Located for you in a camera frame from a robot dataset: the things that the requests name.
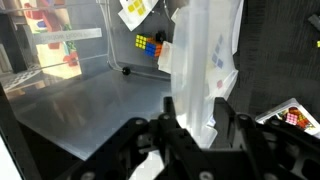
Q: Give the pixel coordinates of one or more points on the scrambled puzzle cube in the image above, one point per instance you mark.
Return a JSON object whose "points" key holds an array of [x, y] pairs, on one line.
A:
{"points": [[150, 43]]}

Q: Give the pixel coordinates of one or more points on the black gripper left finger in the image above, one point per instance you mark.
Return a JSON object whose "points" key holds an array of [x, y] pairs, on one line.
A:
{"points": [[131, 144]]}

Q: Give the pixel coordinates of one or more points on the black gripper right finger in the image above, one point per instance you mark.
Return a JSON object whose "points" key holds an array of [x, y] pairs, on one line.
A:
{"points": [[274, 150]]}

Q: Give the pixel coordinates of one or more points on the clear plastic storage container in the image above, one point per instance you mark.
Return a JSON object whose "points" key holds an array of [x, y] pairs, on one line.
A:
{"points": [[71, 72]]}

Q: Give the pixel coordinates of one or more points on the white paper with blue squares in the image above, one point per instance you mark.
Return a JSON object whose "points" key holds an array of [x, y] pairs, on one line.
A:
{"points": [[223, 75]]}

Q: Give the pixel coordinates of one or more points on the floor bin of puzzle cubes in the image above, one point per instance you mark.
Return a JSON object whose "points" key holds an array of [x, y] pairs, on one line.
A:
{"points": [[293, 113]]}

